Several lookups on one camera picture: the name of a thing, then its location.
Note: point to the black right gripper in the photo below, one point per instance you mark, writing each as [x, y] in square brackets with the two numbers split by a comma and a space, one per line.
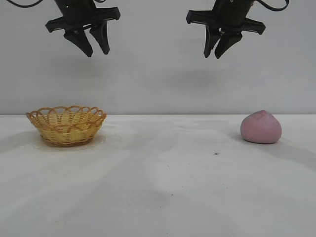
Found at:
[229, 13]

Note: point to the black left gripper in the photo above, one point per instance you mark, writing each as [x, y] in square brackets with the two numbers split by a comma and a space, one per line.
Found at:
[74, 12]

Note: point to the yellow woven plastic basket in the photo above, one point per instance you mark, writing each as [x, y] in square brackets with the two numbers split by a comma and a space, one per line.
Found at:
[66, 128]

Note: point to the pink toy peach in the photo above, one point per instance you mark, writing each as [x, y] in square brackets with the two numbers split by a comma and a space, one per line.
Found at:
[260, 128]

